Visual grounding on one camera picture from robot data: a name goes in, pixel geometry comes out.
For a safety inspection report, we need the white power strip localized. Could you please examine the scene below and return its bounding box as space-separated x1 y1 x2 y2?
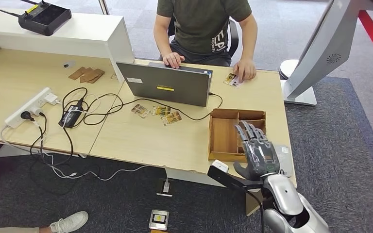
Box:
4 87 52 129

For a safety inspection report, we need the silver kiosk screen stand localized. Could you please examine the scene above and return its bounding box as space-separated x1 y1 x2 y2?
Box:
279 0 373 107

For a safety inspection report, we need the white sneaker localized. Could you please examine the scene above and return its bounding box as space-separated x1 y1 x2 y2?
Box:
50 210 89 233

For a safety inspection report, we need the white floor cable connector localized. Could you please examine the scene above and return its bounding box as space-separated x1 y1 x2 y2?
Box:
155 178 173 198

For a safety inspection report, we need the grey card reader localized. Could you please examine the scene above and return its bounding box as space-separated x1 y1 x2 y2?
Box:
271 144 295 178

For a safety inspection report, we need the black mains power cable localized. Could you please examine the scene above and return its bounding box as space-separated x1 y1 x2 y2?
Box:
29 87 89 167

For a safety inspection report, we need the white power cable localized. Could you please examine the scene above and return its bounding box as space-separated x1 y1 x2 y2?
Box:
0 125 170 194

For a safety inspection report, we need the grey laptop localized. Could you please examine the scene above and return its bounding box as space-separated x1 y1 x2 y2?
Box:
116 61 214 107

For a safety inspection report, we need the white desk front panel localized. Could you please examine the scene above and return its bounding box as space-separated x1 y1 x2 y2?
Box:
165 167 226 188

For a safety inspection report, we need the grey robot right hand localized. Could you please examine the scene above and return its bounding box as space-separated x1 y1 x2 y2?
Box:
233 120 281 182

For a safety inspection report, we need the person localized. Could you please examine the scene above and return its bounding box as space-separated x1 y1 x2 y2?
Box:
153 0 258 83

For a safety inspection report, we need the metal pole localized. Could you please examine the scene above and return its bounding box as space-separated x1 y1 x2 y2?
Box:
98 0 111 16

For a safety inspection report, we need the standing person's leg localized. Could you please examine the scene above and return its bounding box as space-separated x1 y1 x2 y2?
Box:
0 226 52 233

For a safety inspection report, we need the wooden desk leg panel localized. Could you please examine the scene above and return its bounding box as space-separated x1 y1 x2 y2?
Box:
246 189 265 216

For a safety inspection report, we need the black laptop charging cable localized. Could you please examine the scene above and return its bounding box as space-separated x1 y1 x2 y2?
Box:
83 92 223 126

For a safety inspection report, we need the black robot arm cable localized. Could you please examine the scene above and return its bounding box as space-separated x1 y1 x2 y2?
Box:
246 188 266 233

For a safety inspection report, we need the white raised counter shelf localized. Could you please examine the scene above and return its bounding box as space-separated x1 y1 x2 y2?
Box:
0 6 136 83

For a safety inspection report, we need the metal floor socket box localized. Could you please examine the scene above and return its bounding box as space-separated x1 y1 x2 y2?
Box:
149 209 170 231

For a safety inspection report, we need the black remote controller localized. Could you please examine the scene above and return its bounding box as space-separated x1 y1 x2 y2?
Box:
0 0 72 36

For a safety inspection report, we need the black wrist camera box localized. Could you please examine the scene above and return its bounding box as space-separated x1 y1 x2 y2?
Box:
207 160 264 191

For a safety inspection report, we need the black laptop power adapter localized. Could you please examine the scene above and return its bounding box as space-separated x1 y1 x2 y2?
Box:
58 100 85 129

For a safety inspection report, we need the person's left hand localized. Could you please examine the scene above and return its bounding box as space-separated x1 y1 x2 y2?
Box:
233 58 257 83

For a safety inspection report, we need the person's right hand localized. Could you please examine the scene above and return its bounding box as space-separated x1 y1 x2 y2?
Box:
162 52 186 69

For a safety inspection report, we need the wooden compartment organizer box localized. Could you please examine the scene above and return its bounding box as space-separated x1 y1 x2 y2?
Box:
208 108 268 163

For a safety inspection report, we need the black power plug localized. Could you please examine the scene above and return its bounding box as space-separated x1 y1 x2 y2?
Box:
19 111 35 122

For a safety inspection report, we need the white charger plug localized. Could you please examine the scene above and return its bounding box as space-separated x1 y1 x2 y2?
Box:
44 92 61 106

